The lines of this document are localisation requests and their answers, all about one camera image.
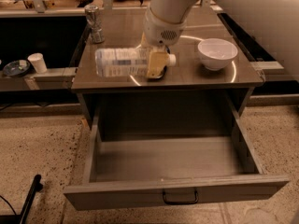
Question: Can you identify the black stand on floor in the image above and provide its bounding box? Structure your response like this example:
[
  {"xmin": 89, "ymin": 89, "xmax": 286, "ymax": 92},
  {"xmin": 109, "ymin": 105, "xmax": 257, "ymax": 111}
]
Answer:
[{"xmin": 0, "ymin": 175, "xmax": 43, "ymax": 224}]

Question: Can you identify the open grey top drawer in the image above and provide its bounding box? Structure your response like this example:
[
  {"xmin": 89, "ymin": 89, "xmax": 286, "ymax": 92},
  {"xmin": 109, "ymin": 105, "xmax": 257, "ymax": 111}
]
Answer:
[{"xmin": 64, "ymin": 91, "xmax": 289, "ymax": 210}]

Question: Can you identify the grey cabinet with counter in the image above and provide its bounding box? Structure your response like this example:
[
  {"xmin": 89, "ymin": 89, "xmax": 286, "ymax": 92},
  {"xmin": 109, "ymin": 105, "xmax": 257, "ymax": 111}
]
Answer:
[{"xmin": 72, "ymin": 7, "xmax": 263, "ymax": 121}]

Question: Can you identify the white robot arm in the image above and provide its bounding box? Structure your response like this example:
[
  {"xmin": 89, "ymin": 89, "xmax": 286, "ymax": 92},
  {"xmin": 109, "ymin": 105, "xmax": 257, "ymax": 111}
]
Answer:
[{"xmin": 143, "ymin": 0, "xmax": 299, "ymax": 80}]

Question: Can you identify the clear plastic bottle blue label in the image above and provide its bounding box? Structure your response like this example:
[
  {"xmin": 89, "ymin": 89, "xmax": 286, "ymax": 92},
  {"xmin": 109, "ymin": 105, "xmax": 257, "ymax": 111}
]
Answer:
[{"xmin": 94, "ymin": 48, "xmax": 177, "ymax": 78}]

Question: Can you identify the white paper cup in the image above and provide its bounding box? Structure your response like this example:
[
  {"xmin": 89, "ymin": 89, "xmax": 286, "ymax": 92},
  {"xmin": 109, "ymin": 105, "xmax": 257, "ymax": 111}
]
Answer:
[{"xmin": 28, "ymin": 53, "xmax": 47, "ymax": 74}]

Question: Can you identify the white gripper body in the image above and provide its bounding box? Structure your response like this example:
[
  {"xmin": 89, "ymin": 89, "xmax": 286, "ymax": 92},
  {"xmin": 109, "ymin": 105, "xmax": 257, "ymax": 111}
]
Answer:
[{"xmin": 143, "ymin": 7, "xmax": 186, "ymax": 47}]

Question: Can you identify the black drawer handle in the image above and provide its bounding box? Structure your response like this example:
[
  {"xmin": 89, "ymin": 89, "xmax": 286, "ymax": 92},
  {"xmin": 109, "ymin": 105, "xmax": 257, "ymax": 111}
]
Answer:
[{"xmin": 162, "ymin": 189, "xmax": 199, "ymax": 205}]

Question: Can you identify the white ceramic bowl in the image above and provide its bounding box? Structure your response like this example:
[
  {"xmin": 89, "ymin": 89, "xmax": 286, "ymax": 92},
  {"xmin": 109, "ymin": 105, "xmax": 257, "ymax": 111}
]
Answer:
[{"xmin": 197, "ymin": 38, "xmax": 238, "ymax": 71}]

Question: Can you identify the low side shelf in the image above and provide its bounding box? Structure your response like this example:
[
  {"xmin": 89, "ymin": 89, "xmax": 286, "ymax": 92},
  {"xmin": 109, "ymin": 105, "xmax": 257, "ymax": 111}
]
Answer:
[{"xmin": 0, "ymin": 67, "xmax": 77, "ymax": 91}]

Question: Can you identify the silver metal can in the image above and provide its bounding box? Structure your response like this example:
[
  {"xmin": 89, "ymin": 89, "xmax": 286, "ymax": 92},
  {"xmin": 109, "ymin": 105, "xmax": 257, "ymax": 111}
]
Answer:
[{"xmin": 84, "ymin": 4, "xmax": 105, "ymax": 44}]

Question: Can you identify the dark round plate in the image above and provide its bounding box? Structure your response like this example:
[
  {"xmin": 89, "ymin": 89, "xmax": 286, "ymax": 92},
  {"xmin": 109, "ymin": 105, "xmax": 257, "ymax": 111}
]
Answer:
[{"xmin": 3, "ymin": 60, "xmax": 30, "ymax": 77}]

